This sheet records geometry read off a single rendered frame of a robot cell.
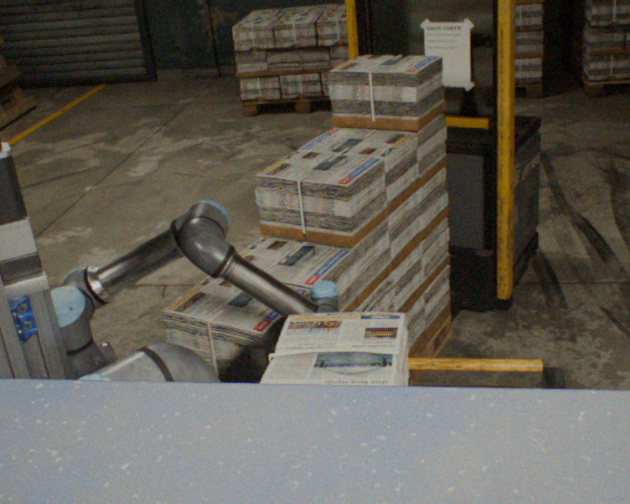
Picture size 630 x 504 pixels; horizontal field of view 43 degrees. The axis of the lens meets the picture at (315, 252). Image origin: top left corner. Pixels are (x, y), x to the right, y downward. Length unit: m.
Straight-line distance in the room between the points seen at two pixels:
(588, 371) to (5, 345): 2.48
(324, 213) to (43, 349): 1.18
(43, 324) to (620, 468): 1.64
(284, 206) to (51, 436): 2.44
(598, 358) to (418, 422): 3.34
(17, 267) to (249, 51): 5.90
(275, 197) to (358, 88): 0.63
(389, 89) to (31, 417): 2.80
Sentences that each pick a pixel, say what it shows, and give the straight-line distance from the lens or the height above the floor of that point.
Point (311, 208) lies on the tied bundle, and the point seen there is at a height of 0.96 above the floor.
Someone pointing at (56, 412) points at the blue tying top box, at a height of 1.75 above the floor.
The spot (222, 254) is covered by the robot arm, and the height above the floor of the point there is 1.15.
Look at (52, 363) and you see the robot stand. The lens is 1.95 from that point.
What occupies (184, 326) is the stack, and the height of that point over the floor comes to 0.79.
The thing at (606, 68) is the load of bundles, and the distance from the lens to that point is 7.60.
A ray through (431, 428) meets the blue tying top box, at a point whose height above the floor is 1.75.
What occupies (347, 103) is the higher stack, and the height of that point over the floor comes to 1.16.
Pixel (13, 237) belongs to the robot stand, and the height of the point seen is 1.35.
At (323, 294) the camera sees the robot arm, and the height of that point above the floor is 0.95.
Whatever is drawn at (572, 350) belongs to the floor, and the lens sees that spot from 3.75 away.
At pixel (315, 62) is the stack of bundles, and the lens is 7.51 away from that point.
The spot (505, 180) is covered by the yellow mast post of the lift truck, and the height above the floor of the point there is 0.69.
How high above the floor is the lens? 1.98
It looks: 25 degrees down
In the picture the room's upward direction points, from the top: 6 degrees counter-clockwise
